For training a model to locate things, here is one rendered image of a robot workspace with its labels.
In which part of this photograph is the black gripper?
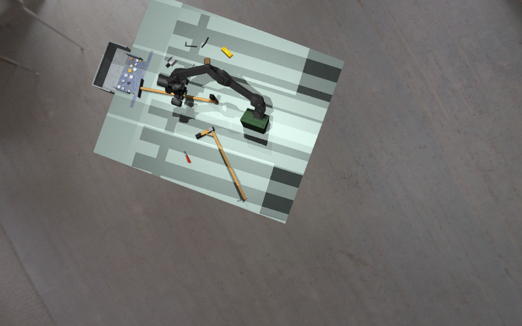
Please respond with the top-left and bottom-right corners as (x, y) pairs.
(171, 78), (189, 107)

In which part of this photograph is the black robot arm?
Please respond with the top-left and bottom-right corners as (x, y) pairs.
(157, 63), (266, 120)

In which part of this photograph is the yellow box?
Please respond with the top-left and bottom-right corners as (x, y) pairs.
(221, 47), (233, 58)

